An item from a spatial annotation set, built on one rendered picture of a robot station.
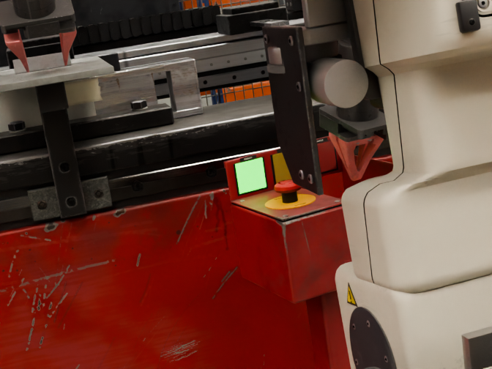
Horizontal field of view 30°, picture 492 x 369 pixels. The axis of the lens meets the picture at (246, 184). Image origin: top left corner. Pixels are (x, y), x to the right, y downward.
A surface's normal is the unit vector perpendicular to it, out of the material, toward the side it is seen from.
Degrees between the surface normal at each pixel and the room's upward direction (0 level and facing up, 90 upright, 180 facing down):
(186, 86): 90
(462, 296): 82
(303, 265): 90
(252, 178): 90
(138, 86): 90
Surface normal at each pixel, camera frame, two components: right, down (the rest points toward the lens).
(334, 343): 0.45, 0.14
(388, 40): -0.94, 0.20
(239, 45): 0.24, 0.18
